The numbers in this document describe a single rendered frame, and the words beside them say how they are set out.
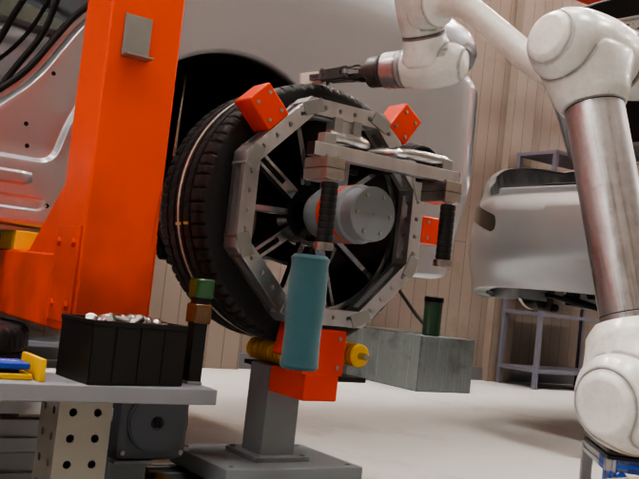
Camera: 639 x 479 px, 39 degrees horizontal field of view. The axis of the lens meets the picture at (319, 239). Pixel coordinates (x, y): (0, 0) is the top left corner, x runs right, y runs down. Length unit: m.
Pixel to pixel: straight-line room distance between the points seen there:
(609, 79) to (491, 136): 7.10
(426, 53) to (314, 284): 0.59
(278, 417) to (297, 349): 0.36
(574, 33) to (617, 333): 0.49
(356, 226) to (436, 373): 4.93
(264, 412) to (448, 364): 4.76
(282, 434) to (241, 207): 0.63
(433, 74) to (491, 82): 6.63
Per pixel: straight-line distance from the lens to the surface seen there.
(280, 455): 2.36
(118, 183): 1.91
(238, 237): 2.06
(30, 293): 2.17
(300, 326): 2.02
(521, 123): 8.87
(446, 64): 2.12
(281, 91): 2.25
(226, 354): 6.92
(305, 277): 2.02
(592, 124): 1.59
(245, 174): 2.08
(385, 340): 7.12
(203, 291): 1.82
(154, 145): 1.95
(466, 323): 8.49
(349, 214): 2.06
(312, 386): 2.19
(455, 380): 7.08
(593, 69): 1.60
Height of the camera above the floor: 0.66
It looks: 3 degrees up
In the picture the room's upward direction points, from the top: 6 degrees clockwise
